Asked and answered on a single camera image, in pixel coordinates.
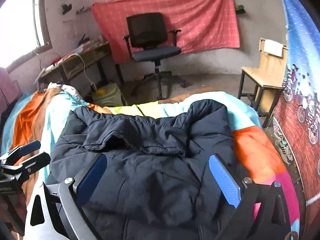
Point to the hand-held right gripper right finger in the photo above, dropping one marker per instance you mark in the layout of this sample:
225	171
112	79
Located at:
225	180

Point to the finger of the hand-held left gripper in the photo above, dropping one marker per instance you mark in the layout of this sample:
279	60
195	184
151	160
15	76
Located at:
37	161
28	147

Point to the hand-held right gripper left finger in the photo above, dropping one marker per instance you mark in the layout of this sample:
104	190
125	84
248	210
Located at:
90	178

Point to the dark navy padded jacket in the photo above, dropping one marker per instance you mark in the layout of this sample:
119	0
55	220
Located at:
155	170

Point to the colourful patchwork blanket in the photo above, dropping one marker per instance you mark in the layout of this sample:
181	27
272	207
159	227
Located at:
255	150

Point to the pink curtain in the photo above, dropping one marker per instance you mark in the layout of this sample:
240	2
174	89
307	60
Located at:
7	87

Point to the grey sneaker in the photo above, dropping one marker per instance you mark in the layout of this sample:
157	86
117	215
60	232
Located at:
285	151
278	131

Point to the yellow-green plastic jug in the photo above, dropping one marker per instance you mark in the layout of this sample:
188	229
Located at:
107	95

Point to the wooden desk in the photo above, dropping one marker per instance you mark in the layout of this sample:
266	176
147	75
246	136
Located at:
75	62

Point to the wooden chair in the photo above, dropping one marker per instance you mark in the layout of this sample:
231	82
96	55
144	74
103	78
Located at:
267	77

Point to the stack of books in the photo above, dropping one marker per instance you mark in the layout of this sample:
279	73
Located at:
87	42

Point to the window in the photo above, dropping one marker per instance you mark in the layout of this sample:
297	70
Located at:
17	25

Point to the blue printed curtain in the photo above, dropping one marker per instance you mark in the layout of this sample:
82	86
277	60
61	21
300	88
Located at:
302	67

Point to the white cloth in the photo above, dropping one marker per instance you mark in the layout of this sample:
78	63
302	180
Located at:
274	48

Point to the black office chair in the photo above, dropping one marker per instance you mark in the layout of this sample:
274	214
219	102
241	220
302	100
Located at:
147	35

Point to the green box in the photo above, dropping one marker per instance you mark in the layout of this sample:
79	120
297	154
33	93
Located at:
240	9

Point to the black wall ornament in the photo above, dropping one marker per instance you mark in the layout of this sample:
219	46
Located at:
66	8

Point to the wall hook rack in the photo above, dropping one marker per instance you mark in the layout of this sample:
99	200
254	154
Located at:
83	10

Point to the red checked wall cloth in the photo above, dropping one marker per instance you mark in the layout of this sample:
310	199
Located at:
200	22

